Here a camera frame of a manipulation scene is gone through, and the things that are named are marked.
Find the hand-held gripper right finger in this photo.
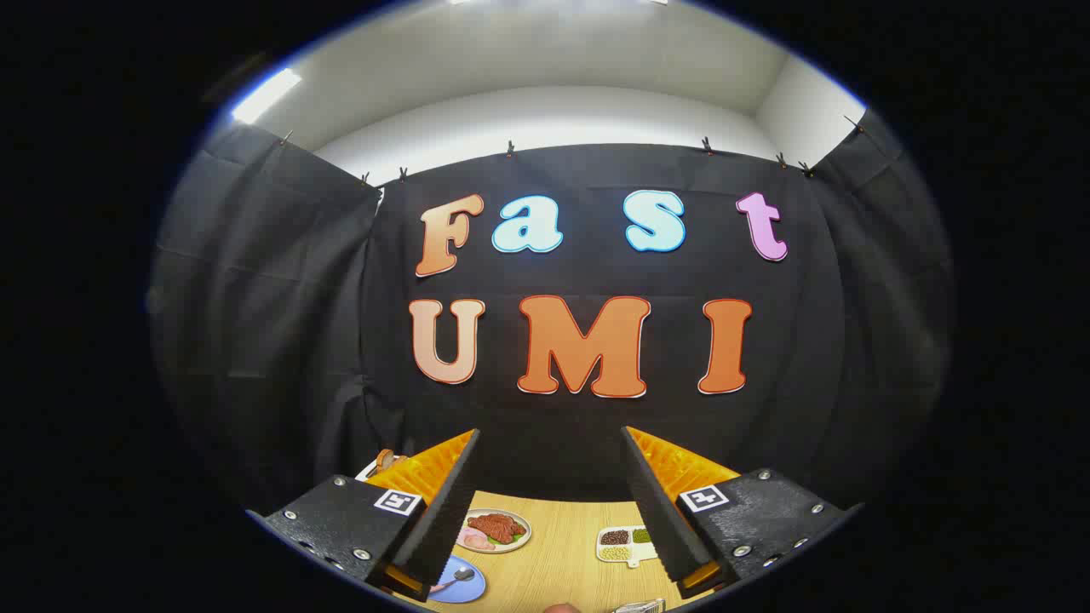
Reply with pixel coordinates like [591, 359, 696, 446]
[620, 426, 865, 601]

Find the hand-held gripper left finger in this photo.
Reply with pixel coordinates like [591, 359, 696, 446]
[247, 428, 482, 604]

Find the white divided tray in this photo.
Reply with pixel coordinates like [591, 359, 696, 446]
[596, 525, 658, 569]

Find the brown steak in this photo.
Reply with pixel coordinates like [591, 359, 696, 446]
[467, 513, 527, 545]

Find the blue round plate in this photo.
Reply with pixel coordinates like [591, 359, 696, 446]
[426, 555, 487, 604]

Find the grey round plate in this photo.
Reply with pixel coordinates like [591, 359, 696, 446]
[456, 509, 532, 554]

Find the row of black clips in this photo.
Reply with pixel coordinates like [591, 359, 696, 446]
[279, 115, 865, 184]

